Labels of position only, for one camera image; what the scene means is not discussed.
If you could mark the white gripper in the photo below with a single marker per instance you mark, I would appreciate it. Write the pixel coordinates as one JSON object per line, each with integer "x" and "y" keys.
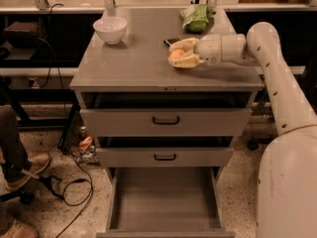
{"x": 210, "y": 49}

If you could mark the orange fruit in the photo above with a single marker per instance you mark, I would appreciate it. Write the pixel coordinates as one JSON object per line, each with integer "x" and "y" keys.
{"x": 177, "y": 53}

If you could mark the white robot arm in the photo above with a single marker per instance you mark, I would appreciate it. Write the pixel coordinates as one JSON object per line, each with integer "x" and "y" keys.
{"x": 287, "y": 188}

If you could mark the grey drawer cabinet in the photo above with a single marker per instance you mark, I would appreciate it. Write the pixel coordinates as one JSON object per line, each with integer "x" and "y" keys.
{"x": 139, "y": 62}

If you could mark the top grey drawer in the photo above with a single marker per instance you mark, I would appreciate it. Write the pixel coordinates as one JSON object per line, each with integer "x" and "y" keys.
{"x": 150, "y": 114}

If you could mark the grey drawer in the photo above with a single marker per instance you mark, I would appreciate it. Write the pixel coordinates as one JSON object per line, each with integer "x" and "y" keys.
{"x": 145, "y": 152}
{"x": 164, "y": 203}
{"x": 150, "y": 114}

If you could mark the middle grey drawer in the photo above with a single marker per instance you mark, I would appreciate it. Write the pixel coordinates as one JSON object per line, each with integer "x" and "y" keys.
{"x": 145, "y": 152}

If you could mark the bottom grey drawer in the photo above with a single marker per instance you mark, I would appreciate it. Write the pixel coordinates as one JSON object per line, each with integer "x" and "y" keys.
{"x": 164, "y": 203}

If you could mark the black snack bar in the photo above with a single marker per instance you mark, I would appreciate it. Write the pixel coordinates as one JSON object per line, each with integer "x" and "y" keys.
{"x": 169, "y": 42}

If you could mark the green chip bag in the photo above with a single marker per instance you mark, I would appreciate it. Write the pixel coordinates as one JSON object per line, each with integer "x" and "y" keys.
{"x": 196, "y": 17}

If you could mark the white bowl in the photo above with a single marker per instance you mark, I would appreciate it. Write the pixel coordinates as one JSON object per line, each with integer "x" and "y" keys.
{"x": 111, "y": 30}

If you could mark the orange snack packet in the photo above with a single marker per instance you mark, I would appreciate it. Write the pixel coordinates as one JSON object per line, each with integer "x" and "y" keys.
{"x": 86, "y": 143}

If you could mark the tan shoe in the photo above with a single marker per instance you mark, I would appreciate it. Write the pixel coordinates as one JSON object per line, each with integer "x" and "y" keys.
{"x": 19, "y": 229}
{"x": 29, "y": 170}

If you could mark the brown trouser leg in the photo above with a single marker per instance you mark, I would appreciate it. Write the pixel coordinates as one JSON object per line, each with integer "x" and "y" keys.
{"x": 13, "y": 151}

